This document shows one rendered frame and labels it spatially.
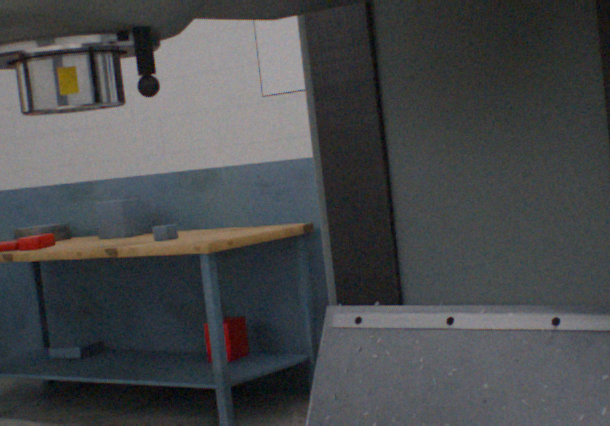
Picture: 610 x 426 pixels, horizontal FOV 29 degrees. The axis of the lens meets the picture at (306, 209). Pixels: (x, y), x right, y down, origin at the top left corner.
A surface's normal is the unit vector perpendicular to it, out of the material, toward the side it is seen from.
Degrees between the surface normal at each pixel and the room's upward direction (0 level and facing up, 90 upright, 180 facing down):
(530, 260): 90
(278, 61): 90
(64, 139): 90
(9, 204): 90
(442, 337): 63
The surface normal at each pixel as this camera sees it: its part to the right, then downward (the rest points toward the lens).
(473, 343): -0.61, -0.35
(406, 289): -0.62, 0.11
